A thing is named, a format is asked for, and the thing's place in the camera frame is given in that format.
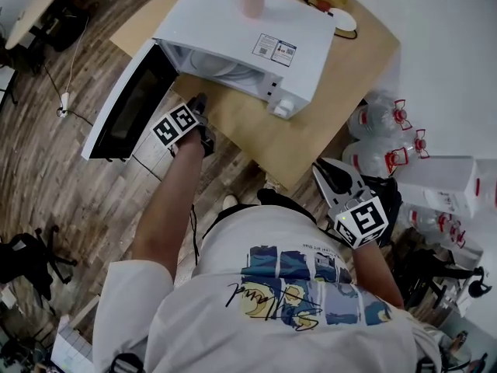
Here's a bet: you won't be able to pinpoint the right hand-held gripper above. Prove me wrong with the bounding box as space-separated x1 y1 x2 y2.
311 157 391 249

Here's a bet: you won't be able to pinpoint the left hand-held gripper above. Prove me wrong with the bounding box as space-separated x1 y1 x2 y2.
150 92 217 157

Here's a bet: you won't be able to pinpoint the white microwave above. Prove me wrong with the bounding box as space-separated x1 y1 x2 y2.
80 0 337 163

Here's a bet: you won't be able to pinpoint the person's right forearm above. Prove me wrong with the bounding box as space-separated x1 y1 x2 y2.
351 242 405 309

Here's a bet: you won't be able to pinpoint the person's left forearm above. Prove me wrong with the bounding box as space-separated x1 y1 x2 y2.
133 130 206 289

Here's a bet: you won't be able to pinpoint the white microwave turntable plate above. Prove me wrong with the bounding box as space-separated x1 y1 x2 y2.
189 50 258 84

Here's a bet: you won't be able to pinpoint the person's black trousers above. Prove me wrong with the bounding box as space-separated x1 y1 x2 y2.
255 187 318 225

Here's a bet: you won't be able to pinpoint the white cardboard box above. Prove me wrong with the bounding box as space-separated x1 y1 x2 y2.
394 155 497 219

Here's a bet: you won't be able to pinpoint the black chair base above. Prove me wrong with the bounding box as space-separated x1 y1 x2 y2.
394 246 485 311

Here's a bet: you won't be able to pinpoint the white power strip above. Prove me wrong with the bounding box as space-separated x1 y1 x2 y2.
57 91 72 119

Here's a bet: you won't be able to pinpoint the person's white printed t-shirt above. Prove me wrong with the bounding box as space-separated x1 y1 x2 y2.
92 203 442 373

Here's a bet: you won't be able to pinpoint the white round plate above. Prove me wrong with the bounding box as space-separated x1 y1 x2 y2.
328 7 358 31

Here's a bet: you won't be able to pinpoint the black headphones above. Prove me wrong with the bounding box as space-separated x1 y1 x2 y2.
467 266 492 299

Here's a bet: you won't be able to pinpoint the white round table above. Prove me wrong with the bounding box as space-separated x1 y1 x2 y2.
5 0 73 51

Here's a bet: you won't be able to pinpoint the black office chair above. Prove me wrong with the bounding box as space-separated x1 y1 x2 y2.
0 225 78 299

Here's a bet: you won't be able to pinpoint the white gridded box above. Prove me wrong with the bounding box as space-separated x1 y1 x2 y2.
50 315 95 373

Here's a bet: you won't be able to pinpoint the clear water jug red handle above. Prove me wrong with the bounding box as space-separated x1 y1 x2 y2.
342 128 430 179
348 98 413 136
403 204 467 249

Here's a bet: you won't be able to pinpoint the black hanging strap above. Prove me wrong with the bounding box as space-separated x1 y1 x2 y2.
189 204 201 267

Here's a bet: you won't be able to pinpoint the black power cable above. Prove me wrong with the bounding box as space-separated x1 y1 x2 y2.
38 17 94 128

